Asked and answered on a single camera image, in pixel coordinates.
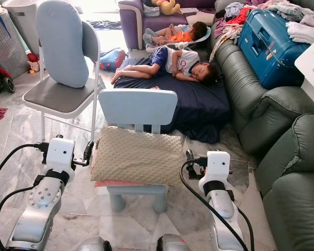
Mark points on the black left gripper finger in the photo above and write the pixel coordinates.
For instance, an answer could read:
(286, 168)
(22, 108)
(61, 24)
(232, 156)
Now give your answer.
(88, 151)

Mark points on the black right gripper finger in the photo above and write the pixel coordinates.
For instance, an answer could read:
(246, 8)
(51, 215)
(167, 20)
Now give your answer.
(189, 158)

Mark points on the beige dotted pillow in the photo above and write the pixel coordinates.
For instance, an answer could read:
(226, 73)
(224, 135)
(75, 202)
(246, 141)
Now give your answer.
(138, 157)

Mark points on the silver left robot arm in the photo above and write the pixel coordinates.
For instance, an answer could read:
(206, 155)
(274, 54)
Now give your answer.
(43, 197)

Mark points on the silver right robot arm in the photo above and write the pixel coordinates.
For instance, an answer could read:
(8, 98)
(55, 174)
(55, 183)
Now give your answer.
(222, 206)

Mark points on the blue-grey oval pillow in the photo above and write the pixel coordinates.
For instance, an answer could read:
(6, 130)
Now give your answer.
(61, 44)

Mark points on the pink flat cushion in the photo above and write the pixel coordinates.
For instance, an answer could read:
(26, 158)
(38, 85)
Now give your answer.
(115, 183)

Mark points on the navy blue floor mattress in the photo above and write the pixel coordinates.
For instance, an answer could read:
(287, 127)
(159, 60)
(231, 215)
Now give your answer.
(201, 107)

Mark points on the grey white folding chair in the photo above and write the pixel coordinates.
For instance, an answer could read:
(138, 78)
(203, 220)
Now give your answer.
(60, 97)

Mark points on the light blue child chair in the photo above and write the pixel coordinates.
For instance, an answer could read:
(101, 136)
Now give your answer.
(137, 107)

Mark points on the grey robot left leg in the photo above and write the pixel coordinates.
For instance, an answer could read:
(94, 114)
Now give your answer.
(90, 244)

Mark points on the grey robot leg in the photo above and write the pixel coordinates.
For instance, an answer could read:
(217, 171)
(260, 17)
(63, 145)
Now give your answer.
(90, 244)
(172, 243)

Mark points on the grey robot right leg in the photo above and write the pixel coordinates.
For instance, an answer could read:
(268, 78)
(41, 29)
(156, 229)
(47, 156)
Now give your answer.
(172, 243)

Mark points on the blue red backpack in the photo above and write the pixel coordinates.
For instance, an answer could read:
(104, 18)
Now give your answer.
(114, 59)

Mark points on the sleeping child in white shirt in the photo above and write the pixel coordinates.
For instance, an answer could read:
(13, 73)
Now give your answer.
(180, 61)

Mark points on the small red white toy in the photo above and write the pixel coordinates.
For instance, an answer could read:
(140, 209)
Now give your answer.
(33, 64)

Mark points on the black stroller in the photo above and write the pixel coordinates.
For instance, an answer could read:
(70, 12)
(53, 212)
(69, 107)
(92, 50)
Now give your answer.
(0, 81)

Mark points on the sleeping child in orange shirt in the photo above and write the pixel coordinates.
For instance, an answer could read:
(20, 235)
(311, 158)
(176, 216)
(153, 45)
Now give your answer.
(180, 35)

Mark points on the grey perforated bin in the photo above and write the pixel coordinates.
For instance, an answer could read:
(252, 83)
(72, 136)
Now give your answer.
(8, 47)

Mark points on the blue hard suitcase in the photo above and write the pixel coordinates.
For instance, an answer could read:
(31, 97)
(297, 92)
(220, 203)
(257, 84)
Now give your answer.
(271, 49)

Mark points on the white table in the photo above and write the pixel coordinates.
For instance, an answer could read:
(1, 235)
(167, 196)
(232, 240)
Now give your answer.
(312, 73)

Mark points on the red garment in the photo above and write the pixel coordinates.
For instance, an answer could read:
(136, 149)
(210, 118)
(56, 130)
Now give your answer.
(240, 15)

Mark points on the white tower appliance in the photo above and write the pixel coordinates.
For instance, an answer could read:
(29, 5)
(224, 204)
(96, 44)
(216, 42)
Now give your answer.
(23, 13)

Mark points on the yellow plush toy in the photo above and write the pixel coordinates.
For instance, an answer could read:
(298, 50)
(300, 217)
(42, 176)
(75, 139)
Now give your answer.
(167, 6)

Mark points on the white folded cloth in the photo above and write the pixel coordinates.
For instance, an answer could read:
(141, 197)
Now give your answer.
(305, 32)

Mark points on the pale grey-green garment pile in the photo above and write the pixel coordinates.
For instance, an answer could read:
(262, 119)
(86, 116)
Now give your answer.
(290, 9)

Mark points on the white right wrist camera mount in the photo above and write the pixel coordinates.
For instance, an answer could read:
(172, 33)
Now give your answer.
(218, 166)

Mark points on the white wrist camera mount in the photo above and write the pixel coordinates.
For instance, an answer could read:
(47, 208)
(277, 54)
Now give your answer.
(218, 166)
(61, 153)

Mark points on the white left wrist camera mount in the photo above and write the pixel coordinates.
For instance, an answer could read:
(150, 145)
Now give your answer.
(61, 153)

